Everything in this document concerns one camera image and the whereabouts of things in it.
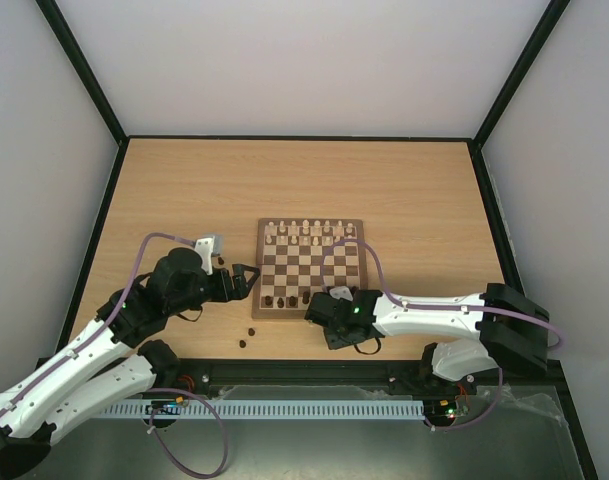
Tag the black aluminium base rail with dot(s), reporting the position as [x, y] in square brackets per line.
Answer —
[208, 377]

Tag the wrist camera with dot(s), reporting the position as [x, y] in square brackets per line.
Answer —
[341, 292]
[208, 247]

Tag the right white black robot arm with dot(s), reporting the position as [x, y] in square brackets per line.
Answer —
[498, 328]

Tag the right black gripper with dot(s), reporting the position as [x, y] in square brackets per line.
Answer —
[322, 310]

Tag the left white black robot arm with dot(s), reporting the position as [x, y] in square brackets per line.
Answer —
[114, 357]

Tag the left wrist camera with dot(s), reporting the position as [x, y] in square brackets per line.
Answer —
[208, 247]

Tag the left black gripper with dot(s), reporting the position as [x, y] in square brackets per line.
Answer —
[241, 291]

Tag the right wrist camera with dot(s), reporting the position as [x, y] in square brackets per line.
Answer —
[341, 292]

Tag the wooden chess board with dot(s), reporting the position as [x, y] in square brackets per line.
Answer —
[332, 258]

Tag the white slotted cable duct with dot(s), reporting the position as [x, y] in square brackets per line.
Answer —
[141, 409]

